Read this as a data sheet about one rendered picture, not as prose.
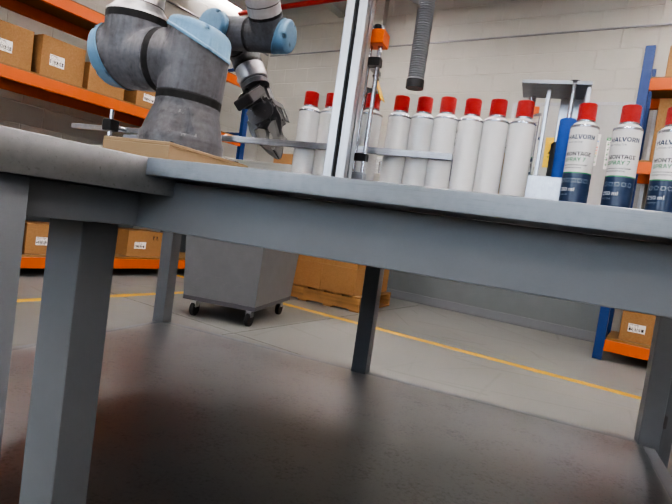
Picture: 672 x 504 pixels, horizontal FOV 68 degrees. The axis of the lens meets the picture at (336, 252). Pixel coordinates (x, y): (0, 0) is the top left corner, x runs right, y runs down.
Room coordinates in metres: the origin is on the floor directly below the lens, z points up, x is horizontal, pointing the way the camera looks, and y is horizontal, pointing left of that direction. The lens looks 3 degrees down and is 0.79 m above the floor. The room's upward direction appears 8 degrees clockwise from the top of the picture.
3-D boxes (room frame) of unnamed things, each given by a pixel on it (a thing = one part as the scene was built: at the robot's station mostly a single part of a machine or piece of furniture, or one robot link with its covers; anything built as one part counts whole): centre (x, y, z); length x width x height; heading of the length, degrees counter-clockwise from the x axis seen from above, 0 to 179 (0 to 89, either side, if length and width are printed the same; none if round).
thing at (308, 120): (1.21, 0.11, 0.98); 0.05 x 0.05 x 0.20
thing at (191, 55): (0.93, 0.31, 1.04); 0.13 x 0.12 x 0.14; 72
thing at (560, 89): (1.11, -0.42, 1.14); 0.14 x 0.11 x 0.01; 69
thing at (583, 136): (1.00, -0.45, 0.98); 0.05 x 0.05 x 0.20
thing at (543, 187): (1.11, -0.42, 1.01); 0.14 x 0.13 x 0.26; 69
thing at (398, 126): (1.14, -0.10, 0.98); 0.05 x 0.05 x 0.20
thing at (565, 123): (1.05, -0.44, 0.98); 0.03 x 0.03 x 0.17
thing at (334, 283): (5.18, 0.08, 0.70); 1.20 x 0.83 x 1.39; 63
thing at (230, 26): (1.21, 0.32, 1.19); 0.11 x 0.11 x 0.08; 72
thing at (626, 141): (0.97, -0.52, 0.98); 0.05 x 0.05 x 0.20
